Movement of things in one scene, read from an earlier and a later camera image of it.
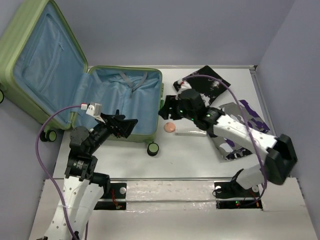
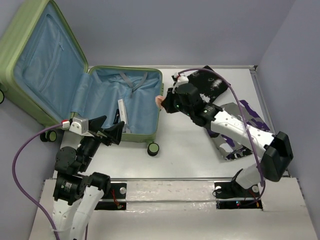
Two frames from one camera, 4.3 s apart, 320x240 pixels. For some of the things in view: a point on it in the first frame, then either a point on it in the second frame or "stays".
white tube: [193, 131] → [122, 110]
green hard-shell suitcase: [43, 68] stays
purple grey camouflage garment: [229, 149] stays
